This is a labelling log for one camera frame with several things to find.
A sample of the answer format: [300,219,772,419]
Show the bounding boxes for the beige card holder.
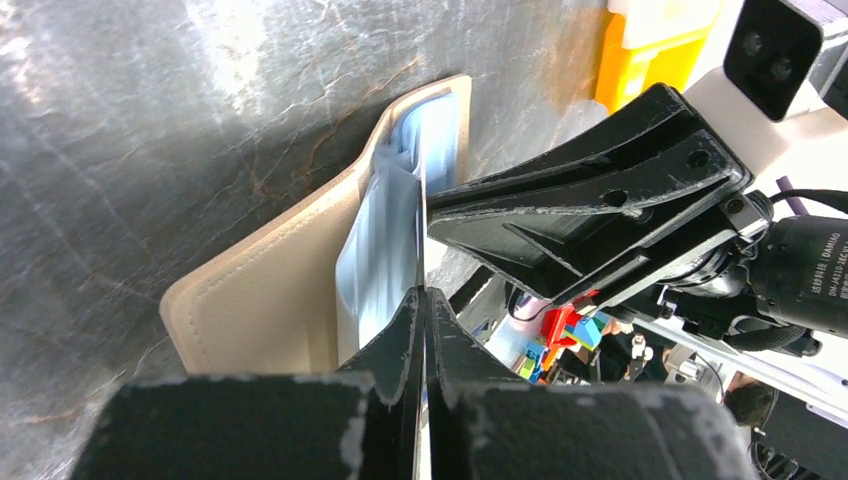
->
[159,74,472,375]

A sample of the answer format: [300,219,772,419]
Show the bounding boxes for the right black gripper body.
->
[596,192,847,357]

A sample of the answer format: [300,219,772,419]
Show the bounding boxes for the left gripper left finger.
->
[72,287,425,479]

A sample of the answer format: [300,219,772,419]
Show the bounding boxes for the colourful toy blocks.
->
[514,306,611,384]

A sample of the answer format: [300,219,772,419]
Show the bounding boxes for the orange plastic bin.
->
[594,13,713,114]

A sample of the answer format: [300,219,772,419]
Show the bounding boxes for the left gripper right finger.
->
[423,288,755,479]

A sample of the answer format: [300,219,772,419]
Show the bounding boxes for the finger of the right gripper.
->
[427,84,752,307]

